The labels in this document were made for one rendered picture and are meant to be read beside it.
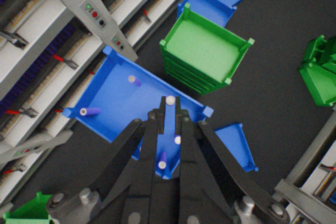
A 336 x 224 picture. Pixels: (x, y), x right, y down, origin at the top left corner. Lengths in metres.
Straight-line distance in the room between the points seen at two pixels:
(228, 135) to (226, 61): 0.52
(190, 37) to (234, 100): 0.54
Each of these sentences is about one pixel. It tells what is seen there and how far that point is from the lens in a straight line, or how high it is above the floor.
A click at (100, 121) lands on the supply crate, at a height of 0.48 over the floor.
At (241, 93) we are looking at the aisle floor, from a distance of 0.97.
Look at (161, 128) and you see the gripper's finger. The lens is 0.16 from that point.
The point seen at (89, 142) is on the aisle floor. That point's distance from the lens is 1.04.
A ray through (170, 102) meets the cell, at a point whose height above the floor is 0.63.
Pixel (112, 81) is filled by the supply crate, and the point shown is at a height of 0.48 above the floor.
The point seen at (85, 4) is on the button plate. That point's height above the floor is 0.51.
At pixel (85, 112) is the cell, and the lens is 0.36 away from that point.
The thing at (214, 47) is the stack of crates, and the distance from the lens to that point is 0.61.
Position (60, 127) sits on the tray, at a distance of 0.95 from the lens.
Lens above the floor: 0.84
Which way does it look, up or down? 85 degrees down
